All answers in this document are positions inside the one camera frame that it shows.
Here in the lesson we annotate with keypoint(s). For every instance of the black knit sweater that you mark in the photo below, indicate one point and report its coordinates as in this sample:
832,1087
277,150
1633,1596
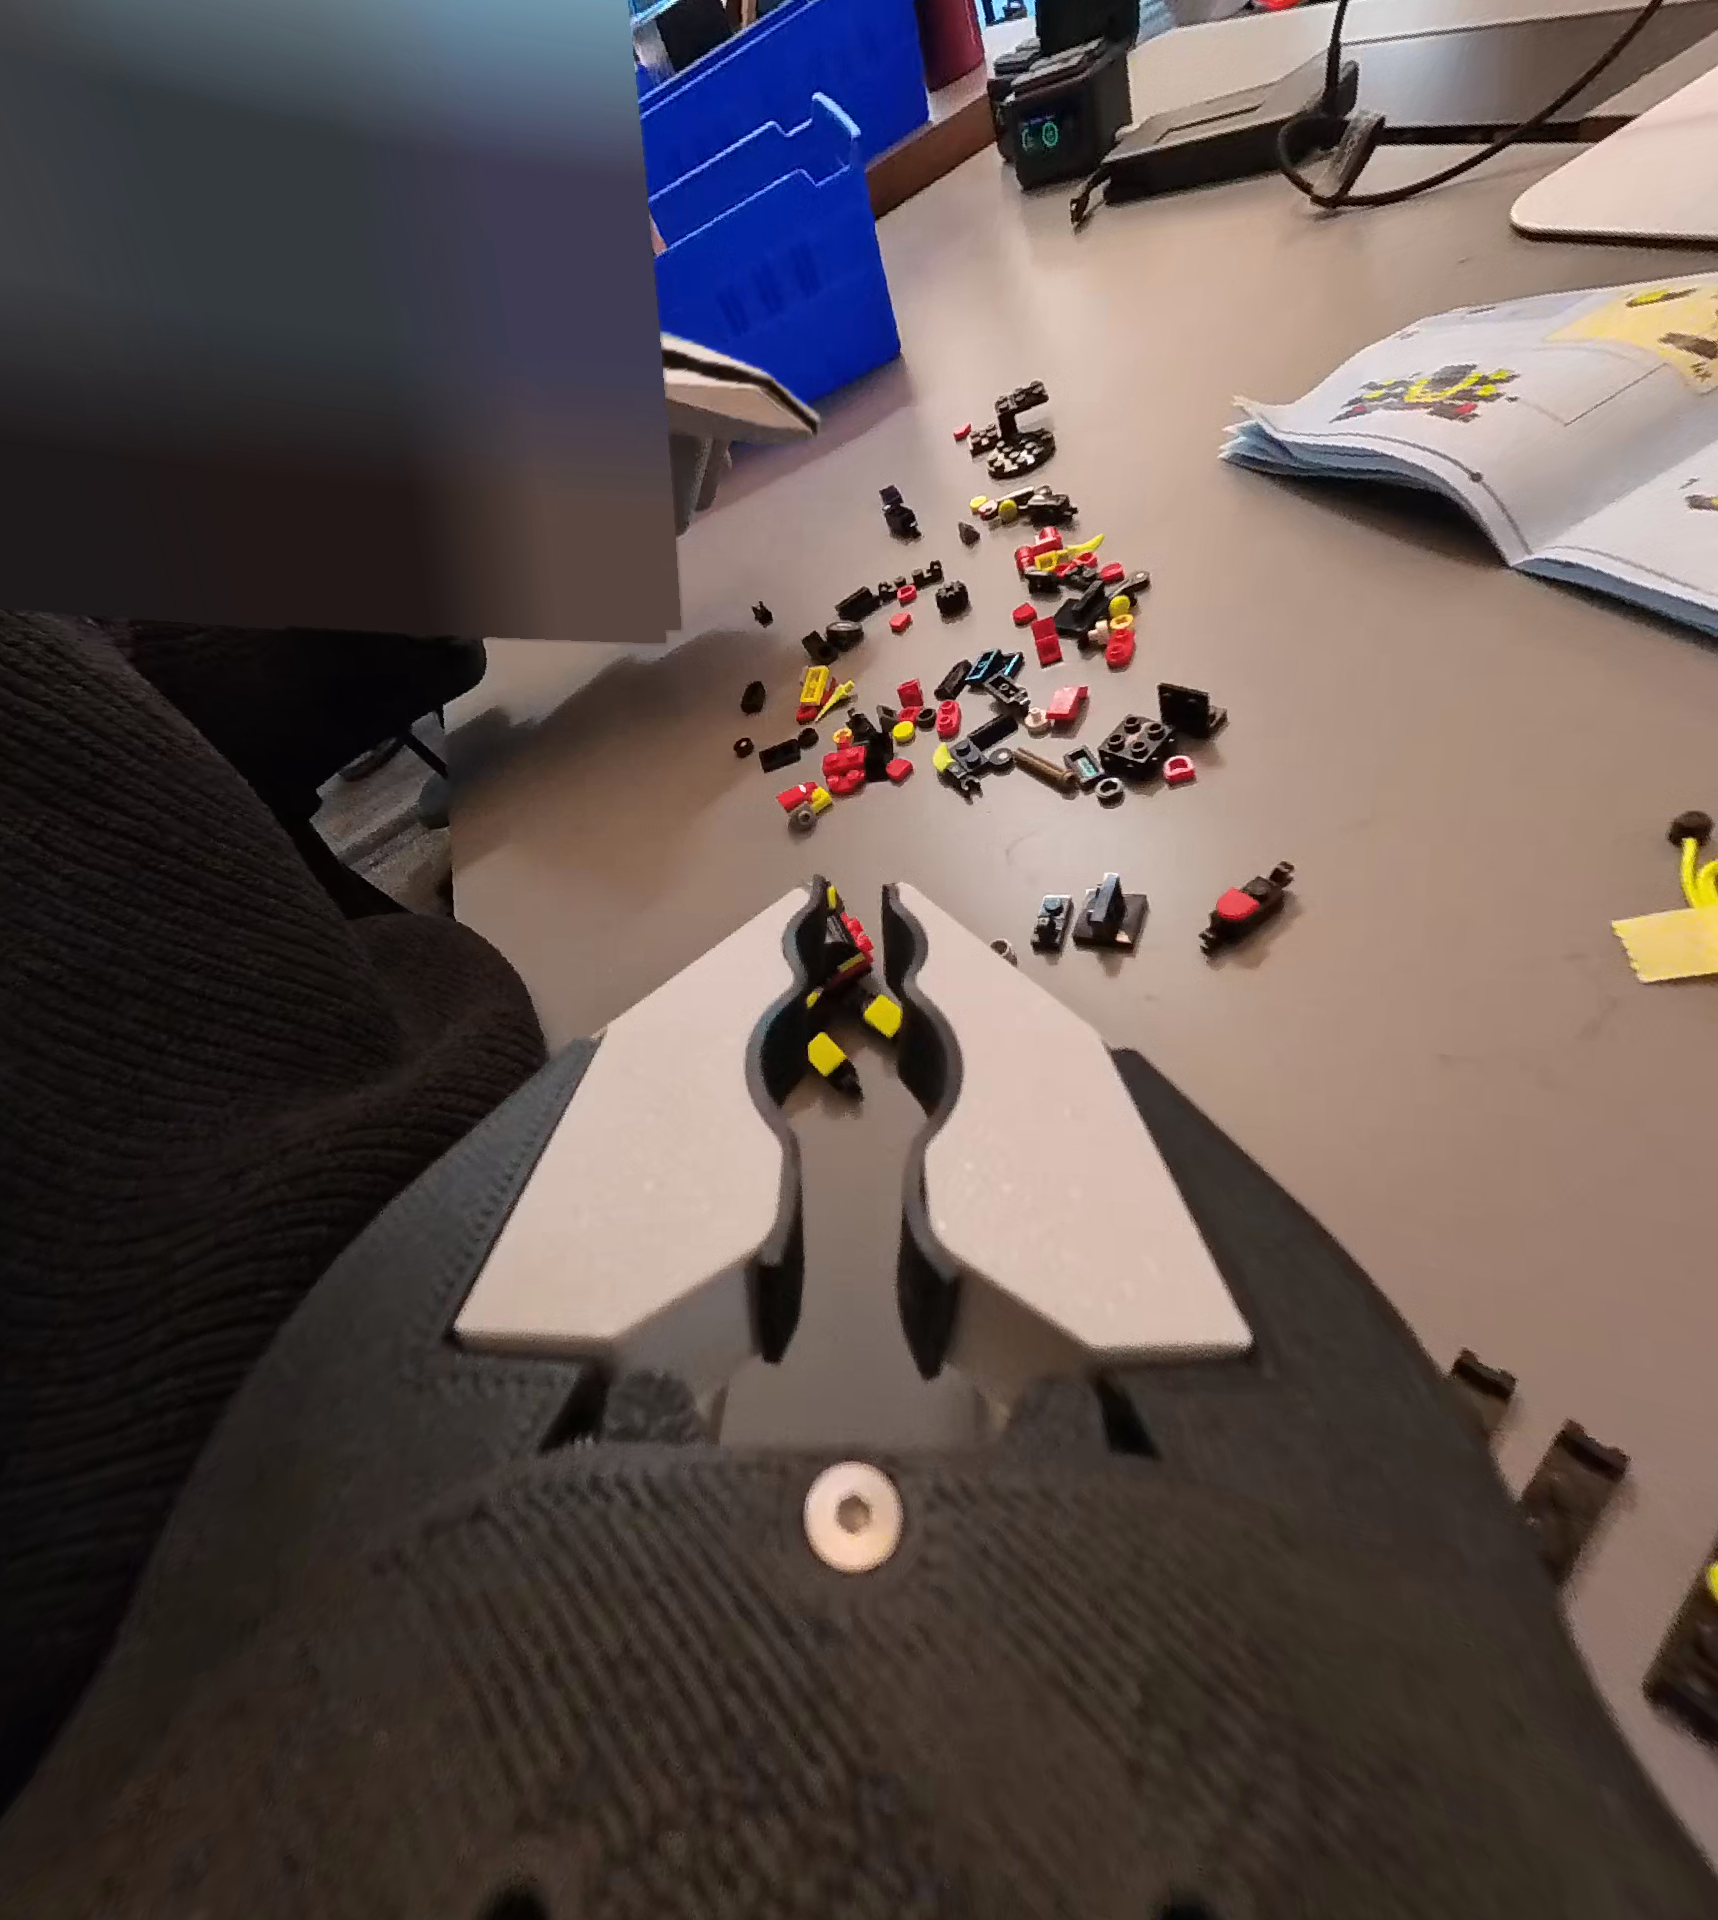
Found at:
125,1124

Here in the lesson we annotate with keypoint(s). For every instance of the lego instruction booklet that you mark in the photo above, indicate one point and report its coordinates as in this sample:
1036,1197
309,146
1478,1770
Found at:
1548,450

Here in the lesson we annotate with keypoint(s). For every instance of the blue plastic bin white label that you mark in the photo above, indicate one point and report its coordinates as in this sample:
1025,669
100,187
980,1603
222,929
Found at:
784,285

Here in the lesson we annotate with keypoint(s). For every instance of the black round lego stand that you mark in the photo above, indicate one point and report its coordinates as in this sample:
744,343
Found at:
1016,450

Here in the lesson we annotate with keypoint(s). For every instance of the black power adapter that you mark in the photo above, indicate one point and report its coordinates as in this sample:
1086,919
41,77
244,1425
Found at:
1205,134

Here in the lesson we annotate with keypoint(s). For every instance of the black box teal light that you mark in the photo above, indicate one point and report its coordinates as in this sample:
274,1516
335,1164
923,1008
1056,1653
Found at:
1063,129

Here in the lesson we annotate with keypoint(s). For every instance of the red black lego clip piece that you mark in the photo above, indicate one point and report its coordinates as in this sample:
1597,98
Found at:
1242,904

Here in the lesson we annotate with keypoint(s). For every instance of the yellow tape strip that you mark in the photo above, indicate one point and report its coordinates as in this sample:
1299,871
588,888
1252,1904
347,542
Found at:
1655,944

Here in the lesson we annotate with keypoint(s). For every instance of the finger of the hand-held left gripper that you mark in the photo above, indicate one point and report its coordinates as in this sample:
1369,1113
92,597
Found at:
716,365
716,421

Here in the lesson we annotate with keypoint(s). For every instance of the black lego plate yellow tile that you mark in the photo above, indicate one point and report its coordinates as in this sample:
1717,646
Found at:
1482,1388

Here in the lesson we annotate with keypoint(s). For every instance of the pile of lego pieces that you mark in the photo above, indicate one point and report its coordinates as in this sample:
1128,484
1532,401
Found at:
1054,704

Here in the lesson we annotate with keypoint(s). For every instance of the yellow black red lego model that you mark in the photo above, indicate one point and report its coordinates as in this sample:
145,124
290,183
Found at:
836,960

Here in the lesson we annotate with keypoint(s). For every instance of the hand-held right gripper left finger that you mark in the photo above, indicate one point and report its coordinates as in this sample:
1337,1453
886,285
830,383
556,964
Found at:
634,1185

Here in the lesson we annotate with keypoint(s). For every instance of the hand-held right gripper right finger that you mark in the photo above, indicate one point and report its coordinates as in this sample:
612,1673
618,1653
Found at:
1084,1201

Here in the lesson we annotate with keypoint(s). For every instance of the maroon bottle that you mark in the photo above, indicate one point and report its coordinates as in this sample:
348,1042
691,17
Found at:
948,39

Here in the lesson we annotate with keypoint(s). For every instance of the black lego bracket piece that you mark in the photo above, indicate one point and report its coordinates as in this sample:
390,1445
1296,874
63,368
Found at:
1111,914
1053,923

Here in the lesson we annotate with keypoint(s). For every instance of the silver monitor stand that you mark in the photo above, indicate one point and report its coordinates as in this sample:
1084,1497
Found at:
1699,164

